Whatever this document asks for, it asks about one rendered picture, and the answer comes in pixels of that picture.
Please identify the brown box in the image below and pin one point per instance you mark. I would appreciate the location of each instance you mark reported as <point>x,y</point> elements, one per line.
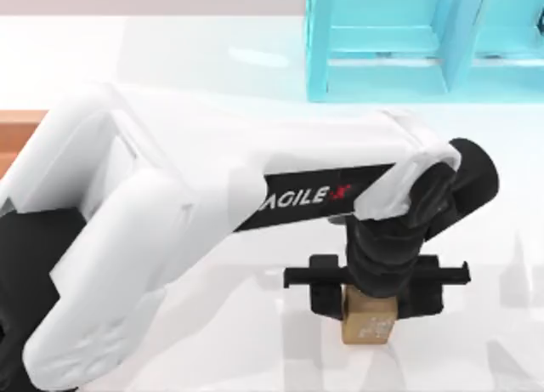
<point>369,322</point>

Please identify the light blue rack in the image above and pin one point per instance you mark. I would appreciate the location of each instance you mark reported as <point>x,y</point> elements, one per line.
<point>382,39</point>

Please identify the wooden cupboard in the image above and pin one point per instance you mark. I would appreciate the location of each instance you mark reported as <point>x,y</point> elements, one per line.
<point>15,130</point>

